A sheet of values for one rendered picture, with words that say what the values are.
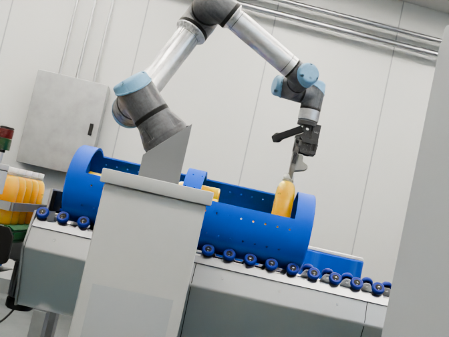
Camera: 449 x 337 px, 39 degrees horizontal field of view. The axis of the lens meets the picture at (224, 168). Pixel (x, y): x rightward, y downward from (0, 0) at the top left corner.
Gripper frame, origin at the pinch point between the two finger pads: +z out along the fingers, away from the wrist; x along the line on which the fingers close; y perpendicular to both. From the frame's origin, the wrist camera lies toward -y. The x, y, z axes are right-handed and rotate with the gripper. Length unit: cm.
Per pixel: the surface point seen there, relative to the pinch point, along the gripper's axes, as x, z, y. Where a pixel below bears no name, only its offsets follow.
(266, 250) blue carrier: -6.0, 27.7, -2.5
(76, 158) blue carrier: -6, 11, -75
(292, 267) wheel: -5.8, 31.5, 7.6
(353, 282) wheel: -5.6, 31.7, 29.2
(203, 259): -6.1, 35.8, -23.0
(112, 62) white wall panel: 328, -89, -158
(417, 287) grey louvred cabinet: -142, 22, 13
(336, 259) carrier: 60, 28, 31
